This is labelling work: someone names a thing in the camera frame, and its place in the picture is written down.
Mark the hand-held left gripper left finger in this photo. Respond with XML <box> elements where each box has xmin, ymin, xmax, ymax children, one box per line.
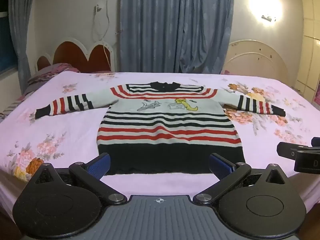
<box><xmin>34</xmin><ymin>152</ymin><xmax>127</xmax><ymax>205</ymax></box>

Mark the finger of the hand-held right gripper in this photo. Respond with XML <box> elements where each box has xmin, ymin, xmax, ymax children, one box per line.
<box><xmin>276</xmin><ymin>137</ymin><xmax>320</xmax><ymax>159</ymax></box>
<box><xmin>294</xmin><ymin>147</ymin><xmax>320</xmax><ymax>174</ymax></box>

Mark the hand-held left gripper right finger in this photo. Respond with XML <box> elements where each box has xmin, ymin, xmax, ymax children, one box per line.
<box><xmin>193</xmin><ymin>152</ymin><xmax>288</xmax><ymax>205</ymax></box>

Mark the striped knit sweater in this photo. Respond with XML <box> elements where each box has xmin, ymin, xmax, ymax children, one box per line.
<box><xmin>35</xmin><ymin>81</ymin><xmax>286</xmax><ymax>176</ymax></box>

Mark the pink floral bed sheet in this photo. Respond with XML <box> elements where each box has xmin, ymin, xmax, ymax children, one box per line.
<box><xmin>0</xmin><ymin>70</ymin><xmax>320</xmax><ymax>220</ymax></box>

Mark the cream wardrobe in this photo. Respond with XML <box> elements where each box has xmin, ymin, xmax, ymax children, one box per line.
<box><xmin>296</xmin><ymin>0</ymin><xmax>320</xmax><ymax>103</ymax></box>

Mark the cream round headboard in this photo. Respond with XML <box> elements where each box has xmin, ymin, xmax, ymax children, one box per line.
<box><xmin>224</xmin><ymin>39</ymin><xmax>289</xmax><ymax>85</ymax></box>

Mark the purple striped pillow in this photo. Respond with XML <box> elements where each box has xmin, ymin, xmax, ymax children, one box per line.
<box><xmin>27</xmin><ymin>62</ymin><xmax>81</xmax><ymax>86</ymax></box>

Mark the red and white headboard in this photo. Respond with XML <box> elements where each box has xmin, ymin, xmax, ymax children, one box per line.
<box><xmin>34</xmin><ymin>37</ymin><xmax>116</xmax><ymax>73</ymax></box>

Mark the blue grey curtain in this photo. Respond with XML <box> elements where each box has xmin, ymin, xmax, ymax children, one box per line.
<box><xmin>118</xmin><ymin>0</ymin><xmax>236</xmax><ymax>74</ymax></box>
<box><xmin>8</xmin><ymin>0</ymin><xmax>37</xmax><ymax>78</ymax></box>

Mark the window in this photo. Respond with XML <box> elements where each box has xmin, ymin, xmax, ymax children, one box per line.
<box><xmin>0</xmin><ymin>10</ymin><xmax>20</xmax><ymax>75</ymax></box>

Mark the white charger cable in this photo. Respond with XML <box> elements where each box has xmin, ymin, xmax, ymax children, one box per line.
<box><xmin>91</xmin><ymin>5</ymin><xmax>113</xmax><ymax>71</ymax></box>

